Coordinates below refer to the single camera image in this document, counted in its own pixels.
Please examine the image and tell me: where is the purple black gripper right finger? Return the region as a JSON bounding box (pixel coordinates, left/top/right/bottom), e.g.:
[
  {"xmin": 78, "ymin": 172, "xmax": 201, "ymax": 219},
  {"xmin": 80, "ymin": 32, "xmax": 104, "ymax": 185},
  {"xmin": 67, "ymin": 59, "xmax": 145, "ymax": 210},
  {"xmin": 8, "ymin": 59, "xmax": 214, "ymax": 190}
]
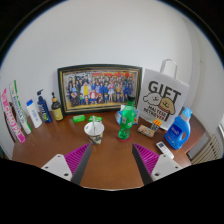
[{"xmin": 132, "ymin": 143, "xmax": 182, "ymax": 185}]

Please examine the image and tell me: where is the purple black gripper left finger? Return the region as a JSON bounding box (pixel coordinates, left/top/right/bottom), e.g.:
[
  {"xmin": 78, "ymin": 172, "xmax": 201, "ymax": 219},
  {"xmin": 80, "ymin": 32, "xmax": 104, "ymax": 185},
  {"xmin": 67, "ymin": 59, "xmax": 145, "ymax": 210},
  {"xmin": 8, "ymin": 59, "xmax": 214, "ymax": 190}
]
[{"xmin": 42, "ymin": 143, "xmax": 91, "ymax": 185}]

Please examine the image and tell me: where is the green plastic soda bottle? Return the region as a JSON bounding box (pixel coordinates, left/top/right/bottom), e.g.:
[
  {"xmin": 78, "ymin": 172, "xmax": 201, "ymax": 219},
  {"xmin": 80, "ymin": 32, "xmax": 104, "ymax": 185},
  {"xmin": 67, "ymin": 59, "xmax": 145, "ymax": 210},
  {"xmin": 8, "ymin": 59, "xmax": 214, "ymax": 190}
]
[{"xmin": 118, "ymin": 95, "xmax": 135, "ymax": 139}]

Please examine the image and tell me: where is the white remote control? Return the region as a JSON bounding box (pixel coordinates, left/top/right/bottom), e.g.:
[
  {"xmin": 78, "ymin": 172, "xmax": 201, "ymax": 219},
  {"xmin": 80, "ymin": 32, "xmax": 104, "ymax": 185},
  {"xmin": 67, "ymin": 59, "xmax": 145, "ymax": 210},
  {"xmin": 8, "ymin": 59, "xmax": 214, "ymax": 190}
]
[{"xmin": 156, "ymin": 142, "xmax": 174, "ymax": 159}]

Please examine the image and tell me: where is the small patterned snack packet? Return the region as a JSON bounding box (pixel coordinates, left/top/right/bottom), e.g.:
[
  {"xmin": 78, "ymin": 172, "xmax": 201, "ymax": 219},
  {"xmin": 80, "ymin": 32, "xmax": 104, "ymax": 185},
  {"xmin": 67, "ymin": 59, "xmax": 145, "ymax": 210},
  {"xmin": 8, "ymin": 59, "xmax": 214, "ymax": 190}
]
[{"xmin": 138, "ymin": 125, "xmax": 155, "ymax": 138}]

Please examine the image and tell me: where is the red round coaster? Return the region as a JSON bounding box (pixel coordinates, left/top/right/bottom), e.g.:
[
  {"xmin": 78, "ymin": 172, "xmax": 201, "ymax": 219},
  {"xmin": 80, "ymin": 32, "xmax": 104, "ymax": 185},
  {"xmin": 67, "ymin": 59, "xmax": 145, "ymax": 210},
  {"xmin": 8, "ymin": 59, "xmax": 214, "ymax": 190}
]
[{"xmin": 116, "ymin": 133, "xmax": 132, "ymax": 142}]

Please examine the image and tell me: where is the blue detergent bottle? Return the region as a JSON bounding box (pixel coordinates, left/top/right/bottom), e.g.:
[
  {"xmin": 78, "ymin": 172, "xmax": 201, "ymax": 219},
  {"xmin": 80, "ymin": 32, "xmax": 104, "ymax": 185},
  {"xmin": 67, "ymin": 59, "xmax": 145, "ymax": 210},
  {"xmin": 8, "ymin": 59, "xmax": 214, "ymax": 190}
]
[{"xmin": 165, "ymin": 107, "xmax": 192, "ymax": 149}]

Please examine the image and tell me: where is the rubik's cube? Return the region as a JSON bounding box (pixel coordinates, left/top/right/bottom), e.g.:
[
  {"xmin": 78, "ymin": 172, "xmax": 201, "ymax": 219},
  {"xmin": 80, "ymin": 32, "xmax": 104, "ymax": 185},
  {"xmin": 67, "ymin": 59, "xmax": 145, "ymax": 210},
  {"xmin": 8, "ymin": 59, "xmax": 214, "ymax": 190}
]
[{"xmin": 150, "ymin": 119, "xmax": 162, "ymax": 132}]

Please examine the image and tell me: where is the patterned paper cup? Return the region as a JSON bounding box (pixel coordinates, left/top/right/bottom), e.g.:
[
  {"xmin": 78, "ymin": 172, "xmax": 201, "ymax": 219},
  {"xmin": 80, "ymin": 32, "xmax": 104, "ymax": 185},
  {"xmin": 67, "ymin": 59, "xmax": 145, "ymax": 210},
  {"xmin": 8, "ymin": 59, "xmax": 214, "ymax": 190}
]
[{"xmin": 84, "ymin": 122, "xmax": 104, "ymax": 145}]

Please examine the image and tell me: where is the green soap box left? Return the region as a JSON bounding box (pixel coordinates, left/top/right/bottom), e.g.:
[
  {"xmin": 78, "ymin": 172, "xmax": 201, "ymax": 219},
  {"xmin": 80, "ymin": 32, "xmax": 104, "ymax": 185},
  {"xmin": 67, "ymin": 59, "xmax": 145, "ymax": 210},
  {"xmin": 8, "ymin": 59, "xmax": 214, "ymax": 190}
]
[{"xmin": 73, "ymin": 115, "xmax": 86, "ymax": 123}]

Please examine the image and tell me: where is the green soap box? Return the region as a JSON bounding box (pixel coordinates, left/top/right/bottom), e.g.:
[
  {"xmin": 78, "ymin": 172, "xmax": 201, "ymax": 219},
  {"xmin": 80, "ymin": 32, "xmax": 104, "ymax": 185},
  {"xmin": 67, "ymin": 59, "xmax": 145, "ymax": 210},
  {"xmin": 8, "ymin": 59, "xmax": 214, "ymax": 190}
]
[
  {"xmin": 73, "ymin": 115, "xmax": 86, "ymax": 123},
  {"xmin": 88, "ymin": 115, "xmax": 102, "ymax": 122}
]

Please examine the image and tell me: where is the green soap box right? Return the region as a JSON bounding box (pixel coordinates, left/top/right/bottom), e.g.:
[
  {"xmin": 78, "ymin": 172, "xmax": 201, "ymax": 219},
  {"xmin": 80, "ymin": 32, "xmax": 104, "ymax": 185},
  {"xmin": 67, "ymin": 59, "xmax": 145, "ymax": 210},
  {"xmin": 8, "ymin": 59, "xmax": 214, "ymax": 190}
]
[{"xmin": 88, "ymin": 115, "xmax": 102, "ymax": 122}]

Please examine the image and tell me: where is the brown pump bottle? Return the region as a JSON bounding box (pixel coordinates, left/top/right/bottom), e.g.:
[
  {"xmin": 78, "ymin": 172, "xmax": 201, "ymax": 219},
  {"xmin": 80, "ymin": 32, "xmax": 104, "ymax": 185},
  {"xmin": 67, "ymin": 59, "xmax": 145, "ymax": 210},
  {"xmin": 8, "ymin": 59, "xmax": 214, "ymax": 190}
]
[{"xmin": 51, "ymin": 95, "xmax": 63, "ymax": 121}]

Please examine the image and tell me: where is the white lotion bottle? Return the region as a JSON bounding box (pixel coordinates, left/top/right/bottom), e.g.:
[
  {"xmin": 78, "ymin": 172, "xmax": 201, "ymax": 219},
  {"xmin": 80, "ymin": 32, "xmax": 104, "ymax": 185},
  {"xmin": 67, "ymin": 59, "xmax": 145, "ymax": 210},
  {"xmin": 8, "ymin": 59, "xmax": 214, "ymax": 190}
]
[{"xmin": 26, "ymin": 99, "xmax": 42, "ymax": 128}]

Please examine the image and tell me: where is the dark blue pump bottle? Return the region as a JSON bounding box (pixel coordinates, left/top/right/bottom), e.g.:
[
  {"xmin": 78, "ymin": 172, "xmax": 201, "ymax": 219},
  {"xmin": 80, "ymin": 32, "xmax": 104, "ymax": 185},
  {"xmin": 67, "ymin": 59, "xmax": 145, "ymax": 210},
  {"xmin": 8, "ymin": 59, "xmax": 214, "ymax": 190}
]
[{"xmin": 37, "ymin": 90, "xmax": 52, "ymax": 123}]

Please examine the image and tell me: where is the green white toothpaste box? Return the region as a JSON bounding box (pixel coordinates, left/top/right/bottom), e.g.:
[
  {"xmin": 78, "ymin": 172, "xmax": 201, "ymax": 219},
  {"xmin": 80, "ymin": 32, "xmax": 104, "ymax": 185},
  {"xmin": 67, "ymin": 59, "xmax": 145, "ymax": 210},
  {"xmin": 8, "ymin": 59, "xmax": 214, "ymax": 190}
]
[{"xmin": 9, "ymin": 80, "xmax": 31, "ymax": 134}]

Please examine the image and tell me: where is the blue tissue pack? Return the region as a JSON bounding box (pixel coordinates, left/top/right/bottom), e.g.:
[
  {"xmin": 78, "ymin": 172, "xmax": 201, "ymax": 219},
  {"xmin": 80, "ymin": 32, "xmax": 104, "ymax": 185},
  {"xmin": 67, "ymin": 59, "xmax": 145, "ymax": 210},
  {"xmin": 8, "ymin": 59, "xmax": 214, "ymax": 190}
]
[{"xmin": 115, "ymin": 105, "xmax": 139, "ymax": 125}]

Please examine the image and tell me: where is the white radiator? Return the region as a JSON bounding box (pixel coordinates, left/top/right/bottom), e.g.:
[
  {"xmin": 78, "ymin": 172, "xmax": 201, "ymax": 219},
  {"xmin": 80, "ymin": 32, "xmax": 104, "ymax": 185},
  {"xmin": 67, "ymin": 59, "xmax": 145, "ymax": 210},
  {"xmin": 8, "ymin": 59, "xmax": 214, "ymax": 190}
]
[{"xmin": 191, "ymin": 135, "xmax": 222, "ymax": 165}]

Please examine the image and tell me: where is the white gift paper bag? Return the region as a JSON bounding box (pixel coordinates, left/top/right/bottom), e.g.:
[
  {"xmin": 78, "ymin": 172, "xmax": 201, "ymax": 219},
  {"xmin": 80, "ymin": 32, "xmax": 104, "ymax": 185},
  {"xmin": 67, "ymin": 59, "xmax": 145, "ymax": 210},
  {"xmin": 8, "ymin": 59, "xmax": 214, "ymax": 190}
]
[{"xmin": 137, "ymin": 60, "xmax": 189, "ymax": 130}]

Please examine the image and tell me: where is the pink toothpaste box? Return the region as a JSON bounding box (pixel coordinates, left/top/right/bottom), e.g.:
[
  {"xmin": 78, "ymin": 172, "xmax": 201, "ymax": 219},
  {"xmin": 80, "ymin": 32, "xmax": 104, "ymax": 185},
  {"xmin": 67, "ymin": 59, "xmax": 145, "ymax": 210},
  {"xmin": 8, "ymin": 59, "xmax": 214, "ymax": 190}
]
[{"xmin": 1, "ymin": 91, "xmax": 25, "ymax": 143}]

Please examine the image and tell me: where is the framed group photo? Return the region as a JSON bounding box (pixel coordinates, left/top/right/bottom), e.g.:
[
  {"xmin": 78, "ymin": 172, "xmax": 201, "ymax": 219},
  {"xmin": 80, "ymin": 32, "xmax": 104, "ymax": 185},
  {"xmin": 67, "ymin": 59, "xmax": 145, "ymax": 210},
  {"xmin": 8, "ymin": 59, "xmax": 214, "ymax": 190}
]
[{"xmin": 58, "ymin": 64, "xmax": 142, "ymax": 114}]

